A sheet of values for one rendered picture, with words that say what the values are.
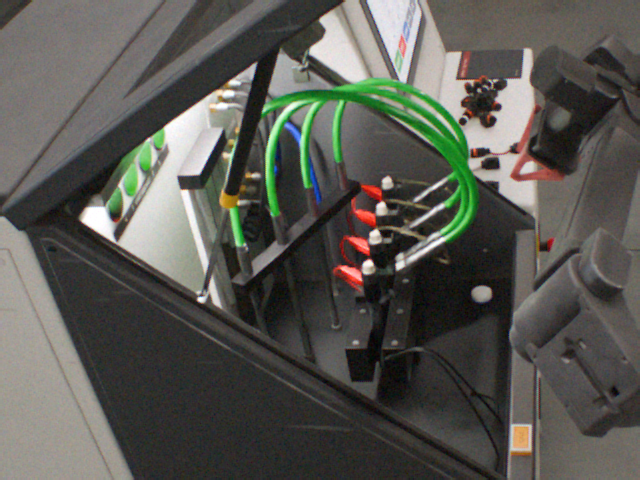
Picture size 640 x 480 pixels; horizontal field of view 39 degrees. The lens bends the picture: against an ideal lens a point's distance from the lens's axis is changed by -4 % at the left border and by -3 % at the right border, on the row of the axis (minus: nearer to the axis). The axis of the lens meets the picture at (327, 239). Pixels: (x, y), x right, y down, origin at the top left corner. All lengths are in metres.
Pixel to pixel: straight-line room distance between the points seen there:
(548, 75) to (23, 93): 0.72
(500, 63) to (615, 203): 1.43
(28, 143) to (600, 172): 0.69
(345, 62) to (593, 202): 0.86
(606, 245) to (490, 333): 0.97
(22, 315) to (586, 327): 0.75
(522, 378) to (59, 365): 0.70
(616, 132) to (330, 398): 0.47
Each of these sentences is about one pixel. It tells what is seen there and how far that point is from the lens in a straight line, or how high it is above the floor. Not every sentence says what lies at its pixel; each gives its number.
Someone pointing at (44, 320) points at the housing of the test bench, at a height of 1.30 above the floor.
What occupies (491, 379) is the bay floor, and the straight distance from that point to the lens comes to 1.64.
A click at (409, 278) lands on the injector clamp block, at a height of 0.98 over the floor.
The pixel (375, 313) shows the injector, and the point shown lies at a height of 1.02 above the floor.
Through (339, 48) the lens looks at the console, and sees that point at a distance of 1.65.
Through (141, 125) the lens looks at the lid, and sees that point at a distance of 0.94.
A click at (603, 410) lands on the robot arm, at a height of 1.45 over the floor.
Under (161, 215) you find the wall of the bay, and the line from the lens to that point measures 1.39.
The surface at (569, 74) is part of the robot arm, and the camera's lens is 1.11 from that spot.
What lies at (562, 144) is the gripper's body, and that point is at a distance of 1.20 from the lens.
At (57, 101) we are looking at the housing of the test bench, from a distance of 1.28.
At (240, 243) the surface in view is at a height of 1.16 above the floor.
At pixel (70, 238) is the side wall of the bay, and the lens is 1.10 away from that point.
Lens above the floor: 2.00
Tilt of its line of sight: 35 degrees down
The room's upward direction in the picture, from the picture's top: 11 degrees counter-clockwise
